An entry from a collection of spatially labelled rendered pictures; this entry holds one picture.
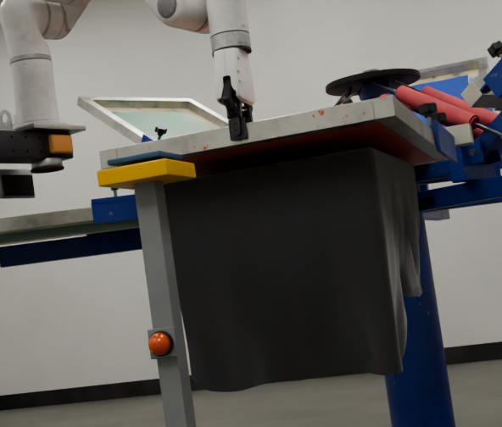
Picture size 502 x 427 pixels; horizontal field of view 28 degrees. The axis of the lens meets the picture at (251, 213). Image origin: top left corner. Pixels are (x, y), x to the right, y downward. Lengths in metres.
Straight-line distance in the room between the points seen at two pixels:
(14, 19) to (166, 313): 0.90
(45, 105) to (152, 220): 0.66
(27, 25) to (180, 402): 1.00
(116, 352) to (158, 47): 2.21
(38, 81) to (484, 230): 4.56
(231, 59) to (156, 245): 0.39
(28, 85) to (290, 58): 4.66
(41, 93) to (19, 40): 0.13
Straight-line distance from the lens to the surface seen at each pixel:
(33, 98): 2.28
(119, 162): 1.69
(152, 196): 1.69
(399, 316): 1.97
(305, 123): 1.81
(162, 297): 1.69
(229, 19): 1.88
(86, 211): 2.76
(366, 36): 6.73
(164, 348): 1.66
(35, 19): 2.33
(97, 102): 4.12
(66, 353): 7.45
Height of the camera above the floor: 0.74
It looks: 4 degrees up
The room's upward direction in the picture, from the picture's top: 8 degrees counter-clockwise
